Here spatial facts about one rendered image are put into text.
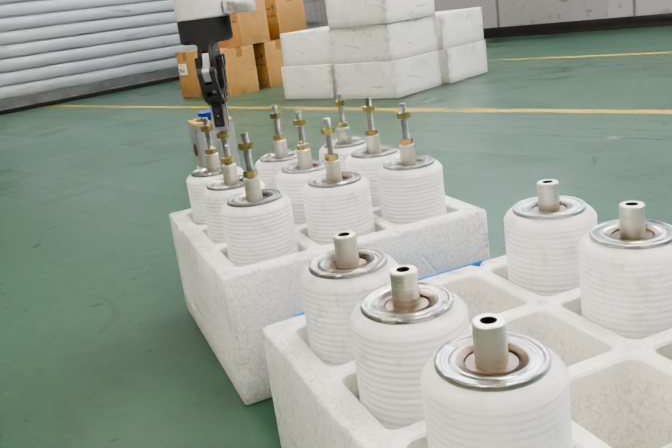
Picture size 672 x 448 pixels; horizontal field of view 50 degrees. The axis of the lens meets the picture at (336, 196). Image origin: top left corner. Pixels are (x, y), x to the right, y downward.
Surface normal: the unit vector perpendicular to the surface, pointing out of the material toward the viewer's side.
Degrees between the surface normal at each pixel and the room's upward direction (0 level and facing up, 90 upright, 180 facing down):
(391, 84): 90
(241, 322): 90
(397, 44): 90
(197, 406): 0
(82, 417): 0
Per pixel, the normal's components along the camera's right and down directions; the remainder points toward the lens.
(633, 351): -0.13, -0.96
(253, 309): 0.38, 0.19
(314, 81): -0.69, 0.27
